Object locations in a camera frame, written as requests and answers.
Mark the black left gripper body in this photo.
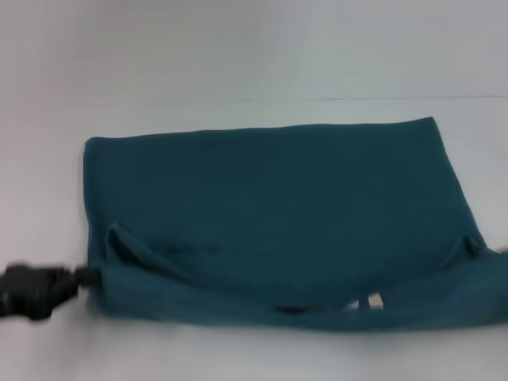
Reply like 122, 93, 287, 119
0, 261, 80, 321

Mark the teal blue shirt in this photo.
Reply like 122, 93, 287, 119
83, 116, 508, 333

